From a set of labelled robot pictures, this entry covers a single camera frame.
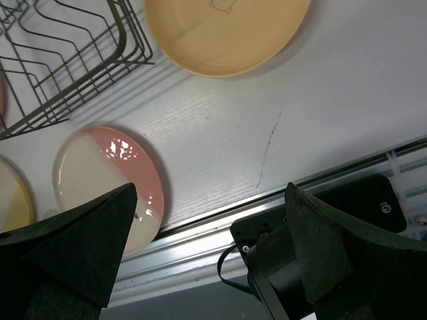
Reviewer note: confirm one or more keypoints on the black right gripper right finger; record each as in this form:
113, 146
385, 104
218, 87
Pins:
334, 249

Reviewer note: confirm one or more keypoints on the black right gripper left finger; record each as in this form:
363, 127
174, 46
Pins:
79, 249

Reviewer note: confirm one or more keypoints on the cream and yellow plate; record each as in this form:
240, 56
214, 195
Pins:
17, 206

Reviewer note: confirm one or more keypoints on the orange round plate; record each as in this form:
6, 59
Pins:
223, 38

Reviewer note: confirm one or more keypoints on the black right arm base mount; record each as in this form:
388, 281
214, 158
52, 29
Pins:
371, 199

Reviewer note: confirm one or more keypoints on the aluminium table edge rail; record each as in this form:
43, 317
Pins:
186, 256

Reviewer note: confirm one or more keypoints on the black wire dish rack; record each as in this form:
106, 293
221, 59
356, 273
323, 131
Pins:
56, 56

